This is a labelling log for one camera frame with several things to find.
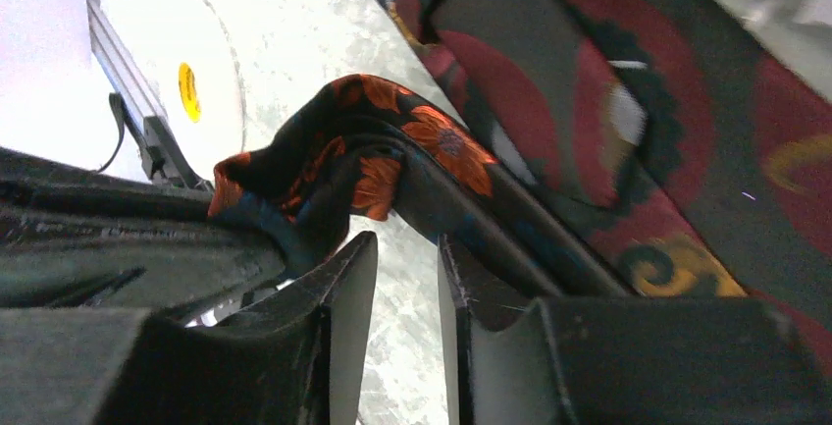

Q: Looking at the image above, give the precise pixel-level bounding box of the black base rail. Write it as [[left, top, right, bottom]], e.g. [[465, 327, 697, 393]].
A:
[[86, 0, 213, 191]]

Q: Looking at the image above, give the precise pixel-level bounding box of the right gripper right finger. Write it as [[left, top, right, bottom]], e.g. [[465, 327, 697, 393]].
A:
[[439, 238, 831, 424]]

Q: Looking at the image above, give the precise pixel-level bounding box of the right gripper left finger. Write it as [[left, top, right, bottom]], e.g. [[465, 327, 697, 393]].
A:
[[1, 232, 378, 424]]

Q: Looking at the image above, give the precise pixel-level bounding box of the orange floral dark tie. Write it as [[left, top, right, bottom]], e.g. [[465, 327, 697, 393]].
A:
[[209, 75, 631, 296]]

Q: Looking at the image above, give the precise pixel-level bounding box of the red patterned dark tie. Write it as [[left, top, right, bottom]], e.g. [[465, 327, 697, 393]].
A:
[[377, 0, 831, 372]]

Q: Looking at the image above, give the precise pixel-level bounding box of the white tape roll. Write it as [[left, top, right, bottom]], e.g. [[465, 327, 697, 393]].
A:
[[98, 0, 245, 181]]

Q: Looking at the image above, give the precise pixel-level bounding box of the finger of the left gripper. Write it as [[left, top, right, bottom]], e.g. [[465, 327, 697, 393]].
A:
[[1, 149, 285, 318]]

